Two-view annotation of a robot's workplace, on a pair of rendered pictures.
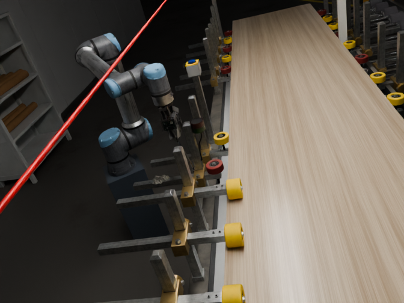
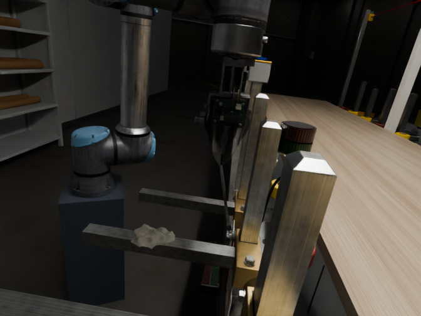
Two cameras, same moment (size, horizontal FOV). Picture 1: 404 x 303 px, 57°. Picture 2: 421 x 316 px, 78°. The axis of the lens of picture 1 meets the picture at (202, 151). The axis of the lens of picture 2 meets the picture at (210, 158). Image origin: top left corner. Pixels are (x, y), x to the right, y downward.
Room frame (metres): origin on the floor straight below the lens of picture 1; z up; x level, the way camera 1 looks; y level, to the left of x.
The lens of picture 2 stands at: (1.06, 0.20, 1.21)
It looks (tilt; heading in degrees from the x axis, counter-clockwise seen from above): 21 degrees down; 351
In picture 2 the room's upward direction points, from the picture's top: 7 degrees clockwise
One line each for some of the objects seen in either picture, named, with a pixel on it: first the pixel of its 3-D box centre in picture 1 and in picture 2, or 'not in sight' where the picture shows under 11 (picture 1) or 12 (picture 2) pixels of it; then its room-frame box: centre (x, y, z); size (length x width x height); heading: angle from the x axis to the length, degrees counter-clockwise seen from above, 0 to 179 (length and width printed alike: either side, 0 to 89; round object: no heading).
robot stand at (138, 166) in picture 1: (137, 201); (96, 240); (2.17, 0.54, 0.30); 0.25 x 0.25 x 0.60; 14
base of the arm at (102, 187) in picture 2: (119, 161); (93, 177); (2.17, 0.54, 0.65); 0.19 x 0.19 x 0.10
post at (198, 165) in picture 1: (199, 166); (249, 232); (1.49, 0.03, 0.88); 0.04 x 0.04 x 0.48; 77
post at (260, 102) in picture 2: (202, 136); (247, 175); (1.73, -0.02, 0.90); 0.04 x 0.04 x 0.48; 77
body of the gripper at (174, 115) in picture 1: (168, 115); (230, 91); (1.54, 0.10, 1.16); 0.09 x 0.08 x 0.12; 167
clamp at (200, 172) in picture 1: (201, 174); (247, 254); (1.47, 0.03, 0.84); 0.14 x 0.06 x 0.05; 167
